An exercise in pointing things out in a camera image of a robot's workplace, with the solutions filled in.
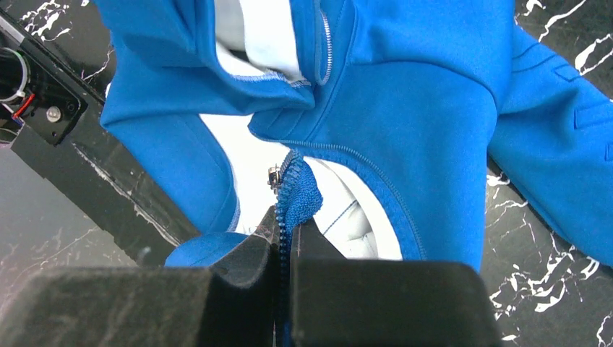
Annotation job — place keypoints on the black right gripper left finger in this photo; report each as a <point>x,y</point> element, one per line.
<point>227,304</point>

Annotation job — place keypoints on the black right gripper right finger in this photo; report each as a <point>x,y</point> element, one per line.
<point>336,301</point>

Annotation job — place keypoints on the blue zip jacket white lining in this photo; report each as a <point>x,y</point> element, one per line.
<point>374,119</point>

